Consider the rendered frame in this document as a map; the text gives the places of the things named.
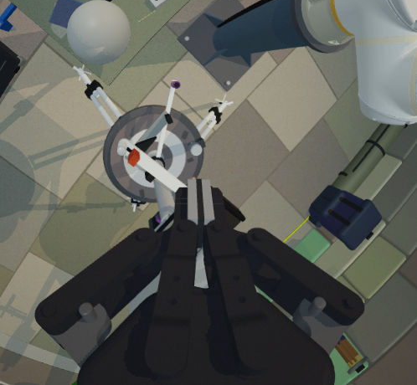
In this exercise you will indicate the black box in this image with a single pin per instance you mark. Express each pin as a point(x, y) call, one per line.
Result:
point(8, 69)

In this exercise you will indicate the dark blue square pad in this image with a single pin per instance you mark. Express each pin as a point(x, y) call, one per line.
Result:
point(60, 10)

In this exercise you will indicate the blue bracket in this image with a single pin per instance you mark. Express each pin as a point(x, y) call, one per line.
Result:
point(6, 17)

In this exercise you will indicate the olive green rolled tube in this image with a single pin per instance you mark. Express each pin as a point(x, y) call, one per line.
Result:
point(365, 160)

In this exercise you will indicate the pale grey sphere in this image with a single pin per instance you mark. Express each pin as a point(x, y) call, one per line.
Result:
point(98, 31)

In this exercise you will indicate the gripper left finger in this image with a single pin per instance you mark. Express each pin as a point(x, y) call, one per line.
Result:
point(97, 280)

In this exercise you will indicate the white clamp bar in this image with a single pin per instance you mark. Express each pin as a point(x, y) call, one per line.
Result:
point(156, 168)

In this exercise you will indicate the light green tray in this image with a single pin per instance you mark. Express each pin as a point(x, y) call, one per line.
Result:
point(312, 245)

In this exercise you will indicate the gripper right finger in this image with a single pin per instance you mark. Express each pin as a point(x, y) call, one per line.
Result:
point(293, 277)

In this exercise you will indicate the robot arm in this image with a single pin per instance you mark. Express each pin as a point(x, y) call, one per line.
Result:
point(381, 33)

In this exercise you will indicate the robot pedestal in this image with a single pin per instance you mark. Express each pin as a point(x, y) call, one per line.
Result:
point(254, 30)

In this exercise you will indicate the grey round tripod head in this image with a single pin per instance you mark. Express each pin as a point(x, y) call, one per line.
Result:
point(120, 170)

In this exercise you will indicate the green mat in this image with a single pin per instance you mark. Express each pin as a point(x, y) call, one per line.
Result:
point(146, 43)

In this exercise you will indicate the white tripod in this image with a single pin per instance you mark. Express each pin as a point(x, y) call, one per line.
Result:
point(102, 101)

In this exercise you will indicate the navy blue bag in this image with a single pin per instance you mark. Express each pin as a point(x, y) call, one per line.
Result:
point(345, 217)

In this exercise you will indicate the orange-red latch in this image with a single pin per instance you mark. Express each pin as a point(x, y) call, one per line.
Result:
point(133, 157)

